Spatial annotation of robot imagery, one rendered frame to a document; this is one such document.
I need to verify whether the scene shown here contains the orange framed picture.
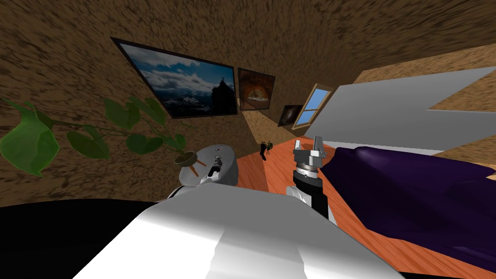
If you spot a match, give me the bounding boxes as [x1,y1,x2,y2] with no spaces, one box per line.
[236,67,277,112]

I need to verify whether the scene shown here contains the large sky landscape picture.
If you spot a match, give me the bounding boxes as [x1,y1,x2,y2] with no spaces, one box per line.
[110,36,239,120]

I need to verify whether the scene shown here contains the green leafy potted plant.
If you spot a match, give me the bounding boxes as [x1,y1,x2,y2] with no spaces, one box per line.
[0,96,208,179]

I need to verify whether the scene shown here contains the grey round table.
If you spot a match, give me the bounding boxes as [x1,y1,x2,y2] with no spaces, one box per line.
[178,145,239,188]

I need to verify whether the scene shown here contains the small dark framed picture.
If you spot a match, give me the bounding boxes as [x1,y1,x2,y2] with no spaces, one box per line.
[277,104,304,128]

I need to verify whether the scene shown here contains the wooden framed window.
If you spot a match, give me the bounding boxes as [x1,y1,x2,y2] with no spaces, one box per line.
[291,83,335,131]

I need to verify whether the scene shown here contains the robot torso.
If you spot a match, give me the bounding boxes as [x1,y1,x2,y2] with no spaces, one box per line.
[73,181,406,279]

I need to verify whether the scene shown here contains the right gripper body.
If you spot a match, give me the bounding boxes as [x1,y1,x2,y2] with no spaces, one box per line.
[293,149,326,168]

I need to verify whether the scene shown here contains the small dark potted plant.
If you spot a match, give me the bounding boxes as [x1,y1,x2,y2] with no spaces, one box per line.
[259,139,274,162]

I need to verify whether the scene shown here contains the purple bed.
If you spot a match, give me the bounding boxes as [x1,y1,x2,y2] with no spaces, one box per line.
[321,146,496,274]

